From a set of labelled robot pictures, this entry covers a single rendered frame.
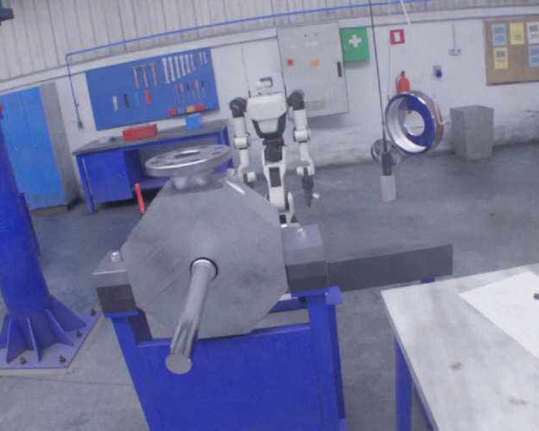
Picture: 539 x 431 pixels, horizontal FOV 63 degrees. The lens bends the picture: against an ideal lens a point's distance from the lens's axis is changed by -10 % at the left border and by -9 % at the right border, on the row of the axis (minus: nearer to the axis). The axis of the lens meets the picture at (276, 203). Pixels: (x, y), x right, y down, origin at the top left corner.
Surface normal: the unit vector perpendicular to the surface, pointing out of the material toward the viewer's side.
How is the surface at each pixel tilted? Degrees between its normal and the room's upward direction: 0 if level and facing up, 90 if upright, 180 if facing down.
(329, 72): 90
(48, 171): 90
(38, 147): 90
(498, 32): 90
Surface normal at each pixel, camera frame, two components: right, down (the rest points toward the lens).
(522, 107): -0.01, 0.31
